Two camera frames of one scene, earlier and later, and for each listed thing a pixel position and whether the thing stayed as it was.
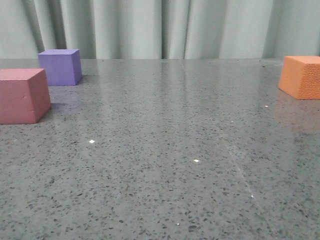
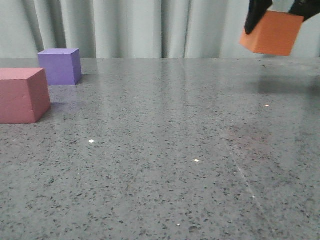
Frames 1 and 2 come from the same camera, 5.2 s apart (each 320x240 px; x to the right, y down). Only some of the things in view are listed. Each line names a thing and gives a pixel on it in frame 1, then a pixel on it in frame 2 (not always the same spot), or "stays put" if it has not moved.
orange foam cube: (300, 77) → (276, 34)
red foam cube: (24, 98) stays put
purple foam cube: (63, 67) stays put
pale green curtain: (161, 29) stays put
